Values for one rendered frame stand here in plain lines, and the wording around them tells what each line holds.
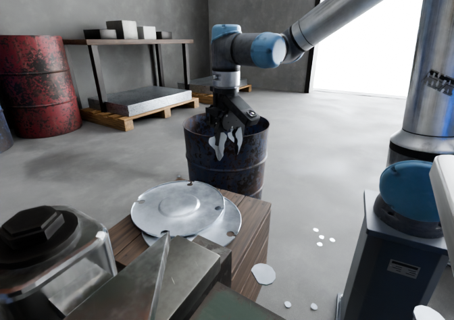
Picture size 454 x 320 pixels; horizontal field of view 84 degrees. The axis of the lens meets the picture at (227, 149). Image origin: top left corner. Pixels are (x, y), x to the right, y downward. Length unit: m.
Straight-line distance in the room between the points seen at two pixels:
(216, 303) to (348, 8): 0.60
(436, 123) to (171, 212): 0.66
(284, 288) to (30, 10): 3.32
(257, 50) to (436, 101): 0.34
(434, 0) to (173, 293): 0.49
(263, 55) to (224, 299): 0.48
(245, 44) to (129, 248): 0.58
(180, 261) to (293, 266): 0.91
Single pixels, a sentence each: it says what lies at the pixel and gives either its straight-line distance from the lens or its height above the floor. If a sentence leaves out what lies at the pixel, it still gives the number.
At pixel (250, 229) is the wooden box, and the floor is 0.35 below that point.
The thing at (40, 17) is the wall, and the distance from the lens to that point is 3.53.
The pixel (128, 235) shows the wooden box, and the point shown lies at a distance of 0.78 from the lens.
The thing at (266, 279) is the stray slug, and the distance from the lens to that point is 0.26.
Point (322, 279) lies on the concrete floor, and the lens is 1.15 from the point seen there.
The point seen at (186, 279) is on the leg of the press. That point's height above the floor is 0.64.
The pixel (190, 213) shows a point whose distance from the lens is 0.79.
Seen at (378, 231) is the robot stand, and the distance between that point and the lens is 0.68.
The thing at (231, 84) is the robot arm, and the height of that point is 0.74.
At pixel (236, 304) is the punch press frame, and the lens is 0.24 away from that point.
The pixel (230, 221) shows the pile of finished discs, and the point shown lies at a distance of 0.77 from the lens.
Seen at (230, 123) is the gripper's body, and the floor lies 0.63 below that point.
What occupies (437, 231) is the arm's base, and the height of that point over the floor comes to 0.47.
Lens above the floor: 0.84
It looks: 24 degrees down
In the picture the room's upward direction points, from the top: straight up
